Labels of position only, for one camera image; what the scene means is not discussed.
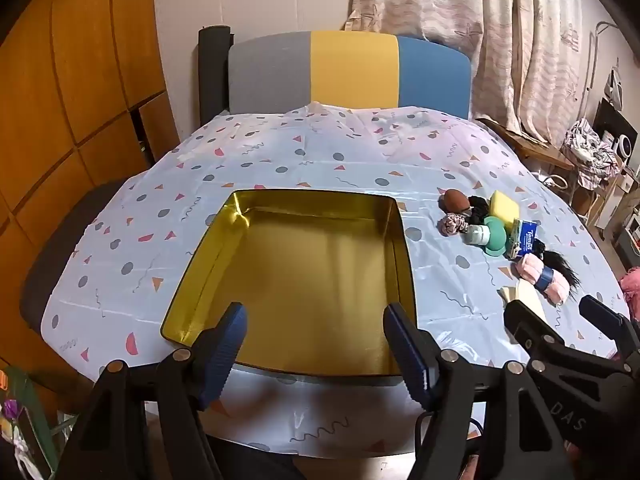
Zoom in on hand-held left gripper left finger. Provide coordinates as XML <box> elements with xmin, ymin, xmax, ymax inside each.
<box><xmin>60</xmin><ymin>302</ymin><xmax>249</xmax><ymax>480</ymax></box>

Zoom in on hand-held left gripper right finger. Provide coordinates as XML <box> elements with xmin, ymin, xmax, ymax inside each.
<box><xmin>382</xmin><ymin>302</ymin><xmax>576</xmax><ymax>480</ymax></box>

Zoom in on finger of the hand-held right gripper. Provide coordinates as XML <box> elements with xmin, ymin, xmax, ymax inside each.
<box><xmin>579</xmin><ymin>295</ymin><xmax>640</xmax><ymax>358</ymax></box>
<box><xmin>503</xmin><ymin>299</ymin><xmax>568</xmax><ymax>361</ymax></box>

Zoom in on pink fluffy roll blue band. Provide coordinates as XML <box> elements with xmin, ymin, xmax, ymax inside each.
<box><xmin>515</xmin><ymin>254</ymin><xmax>571</xmax><ymax>306</ymax></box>

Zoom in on black hair piece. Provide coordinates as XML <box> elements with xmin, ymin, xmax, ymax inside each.
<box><xmin>532</xmin><ymin>240</ymin><xmax>581</xmax><ymax>303</ymax></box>

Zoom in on green silicone travel bottle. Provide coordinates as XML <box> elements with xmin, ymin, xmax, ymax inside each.
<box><xmin>466</xmin><ymin>216</ymin><xmax>511</xmax><ymax>257</ymax></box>

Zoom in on gold metal tin box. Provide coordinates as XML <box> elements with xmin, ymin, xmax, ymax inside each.
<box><xmin>161</xmin><ymin>189</ymin><xmax>418</xmax><ymax>378</ymax></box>

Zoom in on cream paper sheet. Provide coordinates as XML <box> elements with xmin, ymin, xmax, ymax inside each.
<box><xmin>500</xmin><ymin>280</ymin><xmax>546</xmax><ymax>321</ymax></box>

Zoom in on pink fluffy cushion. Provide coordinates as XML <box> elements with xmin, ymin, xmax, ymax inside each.
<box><xmin>620</xmin><ymin>267</ymin><xmax>640</xmax><ymax>321</ymax></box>

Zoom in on blue tissue pack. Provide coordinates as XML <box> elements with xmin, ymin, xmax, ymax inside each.
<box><xmin>512</xmin><ymin>219</ymin><xmax>541</xmax><ymax>257</ymax></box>

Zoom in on yellow cleaning sponge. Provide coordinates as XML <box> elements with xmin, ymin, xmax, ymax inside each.
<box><xmin>489</xmin><ymin>190</ymin><xmax>522</xmax><ymax>226</ymax></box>

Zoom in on black scrunchie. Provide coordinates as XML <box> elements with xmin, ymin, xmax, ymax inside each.
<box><xmin>467</xmin><ymin>196</ymin><xmax>493</xmax><ymax>226</ymax></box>

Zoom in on brown egg-shaped makeup sponge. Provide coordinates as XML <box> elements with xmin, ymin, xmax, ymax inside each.
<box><xmin>440</xmin><ymin>188</ymin><xmax>472</xmax><ymax>212</ymax></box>

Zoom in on pile of clothes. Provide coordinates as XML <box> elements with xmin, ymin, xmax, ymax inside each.
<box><xmin>560</xmin><ymin>117</ymin><xmax>623</xmax><ymax>191</ymax></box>

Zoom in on white round device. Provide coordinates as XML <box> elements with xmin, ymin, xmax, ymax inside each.
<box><xmin>616</xmin><ymin>135</ymin><xmax>640</xmax><ymax>161</ymax></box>

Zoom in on wooden side table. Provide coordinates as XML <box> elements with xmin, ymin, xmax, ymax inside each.
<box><xmin>477</xmin><ymin>117</ymin><xmax>576</xmax><ymax>171</ymax></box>

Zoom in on patterned white tablecloth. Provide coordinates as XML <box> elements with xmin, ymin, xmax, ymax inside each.
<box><xmin>41</xmin><ymin>102</ymin><xmax>632</xmax><ymax>456</ymax></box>

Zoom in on patterned beige curtain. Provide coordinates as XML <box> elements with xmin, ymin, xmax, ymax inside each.
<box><xmin>345</xmin><ymin>0</ymin><xmax>621</xmax><ymax>146</ymax></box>

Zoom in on grey yellow blue chair backrest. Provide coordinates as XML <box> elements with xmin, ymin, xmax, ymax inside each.
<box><xmin>227</xmin><ymin>30</ymin><xmax>473</xmax><ymax>121</ymax></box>

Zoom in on wooden wardrobe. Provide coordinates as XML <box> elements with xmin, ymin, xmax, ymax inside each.
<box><xmin>0</xmin><ymin>0</ymin><xmax>181</xmax><ymax>406</ymax></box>

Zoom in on braided pink brown hair tie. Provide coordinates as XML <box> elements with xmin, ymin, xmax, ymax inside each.
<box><xmin>438</xmin><ymin>212</ymin><xmax>471</xmax><ymax>236</ymax></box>

